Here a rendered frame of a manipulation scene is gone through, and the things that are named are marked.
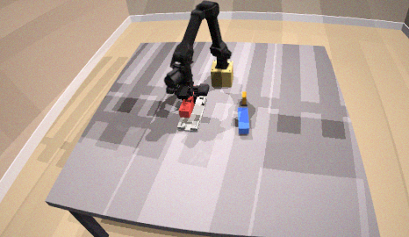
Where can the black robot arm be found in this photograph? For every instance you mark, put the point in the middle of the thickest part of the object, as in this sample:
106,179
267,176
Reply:
184,51

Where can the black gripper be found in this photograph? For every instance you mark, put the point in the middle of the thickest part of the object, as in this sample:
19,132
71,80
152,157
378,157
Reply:
199,90

